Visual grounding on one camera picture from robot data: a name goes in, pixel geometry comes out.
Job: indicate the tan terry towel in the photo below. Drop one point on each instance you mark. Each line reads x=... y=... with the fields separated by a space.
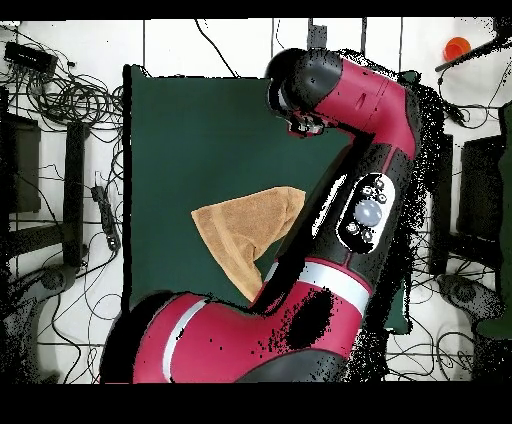
x=244 y=228

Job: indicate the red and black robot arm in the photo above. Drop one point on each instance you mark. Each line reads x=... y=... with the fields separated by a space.
x=360 y=96

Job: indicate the dark flat panel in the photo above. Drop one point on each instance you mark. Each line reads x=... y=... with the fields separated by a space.
x=480 y=188
x=26 y=168

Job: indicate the dark green table cloth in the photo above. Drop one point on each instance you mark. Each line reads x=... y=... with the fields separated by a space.
x=192 y=140

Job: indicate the black power adapter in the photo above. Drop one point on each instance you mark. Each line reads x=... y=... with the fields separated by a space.
x=456 y=114

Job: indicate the black stand bar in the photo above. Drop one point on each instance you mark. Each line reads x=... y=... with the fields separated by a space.
x=74 y=192
x=444 y=224

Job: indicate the orange cup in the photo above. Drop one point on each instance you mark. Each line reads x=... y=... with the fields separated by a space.
x=456 y=48

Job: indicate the black rod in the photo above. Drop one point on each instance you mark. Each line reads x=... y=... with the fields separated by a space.
x=468 y=54

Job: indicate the hanging green cloth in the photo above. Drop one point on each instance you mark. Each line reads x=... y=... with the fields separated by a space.
x=507 y=192

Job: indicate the black power strip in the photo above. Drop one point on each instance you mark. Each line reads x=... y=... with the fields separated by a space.
x=106 y=216

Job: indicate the black electronics box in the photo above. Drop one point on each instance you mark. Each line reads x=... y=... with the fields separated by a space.
x=30 y=58

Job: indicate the grey square floor frame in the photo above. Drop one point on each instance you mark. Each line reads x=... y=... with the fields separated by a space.
x=316 y=36

